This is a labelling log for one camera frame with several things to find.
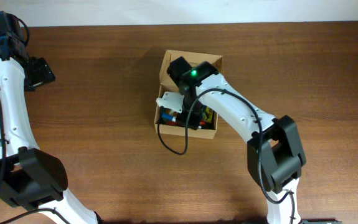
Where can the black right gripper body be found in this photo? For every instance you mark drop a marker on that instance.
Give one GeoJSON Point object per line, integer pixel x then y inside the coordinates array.
{"type": "Point", "coordinates": [190, 113]}

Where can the blue white marker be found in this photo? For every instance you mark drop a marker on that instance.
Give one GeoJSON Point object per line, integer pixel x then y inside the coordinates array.
{"type": "Point", "coordinates": [168, 117]}

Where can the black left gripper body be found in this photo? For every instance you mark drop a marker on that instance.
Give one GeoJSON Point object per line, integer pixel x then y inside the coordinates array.
{"type": "Point", "coordinates": [37, 73]}

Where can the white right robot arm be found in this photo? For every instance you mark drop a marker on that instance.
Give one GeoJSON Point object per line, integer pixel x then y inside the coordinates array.
{"type": "Point", "coordinates": [274, 149]}

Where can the brown cardboard box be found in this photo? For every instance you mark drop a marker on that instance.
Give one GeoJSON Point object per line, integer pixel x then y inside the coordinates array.
{"type": "Point", "coordinates": [167, 85]}

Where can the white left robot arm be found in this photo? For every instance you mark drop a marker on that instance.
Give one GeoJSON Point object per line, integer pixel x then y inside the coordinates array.
{"type": "Point", "coordinates": [29, 177]}

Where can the orange utility knife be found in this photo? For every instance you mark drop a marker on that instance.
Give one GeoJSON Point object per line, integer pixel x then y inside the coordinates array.
{"type": "Point", "coordinates": [202, 125]}

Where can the yellow highlighter marker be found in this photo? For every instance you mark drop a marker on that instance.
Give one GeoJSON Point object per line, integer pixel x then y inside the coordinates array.
{"type": "Point", "coordinates": [208, 115]}

